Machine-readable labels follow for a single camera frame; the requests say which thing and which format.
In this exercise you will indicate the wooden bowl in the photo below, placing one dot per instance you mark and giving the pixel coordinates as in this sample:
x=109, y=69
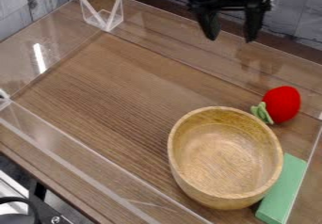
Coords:
x=224, y=157

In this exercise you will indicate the green rectangular block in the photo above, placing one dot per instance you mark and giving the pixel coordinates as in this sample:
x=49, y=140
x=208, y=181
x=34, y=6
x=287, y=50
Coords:
x=275, y=205

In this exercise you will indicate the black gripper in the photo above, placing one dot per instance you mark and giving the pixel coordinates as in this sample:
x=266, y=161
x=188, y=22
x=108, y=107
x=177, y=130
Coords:
x=207, y=17

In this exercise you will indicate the black metal table leg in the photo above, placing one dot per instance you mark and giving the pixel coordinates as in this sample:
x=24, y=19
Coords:
x=54, y=211

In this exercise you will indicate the red felt fruit green leaf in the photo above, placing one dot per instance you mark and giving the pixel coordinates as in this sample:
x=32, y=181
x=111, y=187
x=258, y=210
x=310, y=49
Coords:
x=279, y=105

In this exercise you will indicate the clear acrylic corner bracket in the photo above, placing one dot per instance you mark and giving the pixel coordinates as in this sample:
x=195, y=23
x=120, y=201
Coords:
x=105, y=20

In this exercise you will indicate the clear acrylic front wall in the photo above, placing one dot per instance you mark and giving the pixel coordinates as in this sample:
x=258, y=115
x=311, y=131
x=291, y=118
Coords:
x=103, y=190

